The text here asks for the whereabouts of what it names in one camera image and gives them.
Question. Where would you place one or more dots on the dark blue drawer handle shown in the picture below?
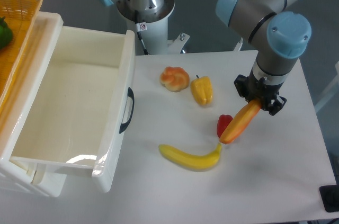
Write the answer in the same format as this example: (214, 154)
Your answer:
(128, 111)

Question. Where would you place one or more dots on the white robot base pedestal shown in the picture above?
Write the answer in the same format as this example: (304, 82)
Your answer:
(148, 19)

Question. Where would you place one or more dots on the red bell pepper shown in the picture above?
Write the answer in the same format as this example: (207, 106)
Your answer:
(223, 122)

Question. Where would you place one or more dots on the white drawer cabinet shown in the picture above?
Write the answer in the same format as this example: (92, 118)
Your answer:
(19, 175)

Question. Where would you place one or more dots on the black device at table edge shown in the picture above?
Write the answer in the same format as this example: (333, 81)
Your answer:
(329, 196)

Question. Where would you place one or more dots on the round knotted bread roll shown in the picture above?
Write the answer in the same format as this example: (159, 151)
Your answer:
(174, 79)

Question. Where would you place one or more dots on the orange plastic basket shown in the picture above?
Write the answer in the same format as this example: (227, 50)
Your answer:
(20, 16)

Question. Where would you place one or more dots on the green bell pepper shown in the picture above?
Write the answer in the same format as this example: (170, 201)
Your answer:
(6, 34)

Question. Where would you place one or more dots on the yellow banana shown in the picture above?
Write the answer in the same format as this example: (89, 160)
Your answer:
(190, 161)

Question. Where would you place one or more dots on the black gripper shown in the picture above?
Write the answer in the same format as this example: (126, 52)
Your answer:
(250, 88)

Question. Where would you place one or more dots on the yellow bell pepper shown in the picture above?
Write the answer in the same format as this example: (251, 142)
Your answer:
(202, 91)

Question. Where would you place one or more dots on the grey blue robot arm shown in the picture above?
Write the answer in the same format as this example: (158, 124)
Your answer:
(279, 36)

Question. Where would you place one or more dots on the white frame at right edge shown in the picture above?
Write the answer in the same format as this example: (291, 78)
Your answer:
(328, 93)

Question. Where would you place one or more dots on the open white upper drawer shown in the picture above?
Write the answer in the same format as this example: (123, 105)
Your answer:
(73, 124)

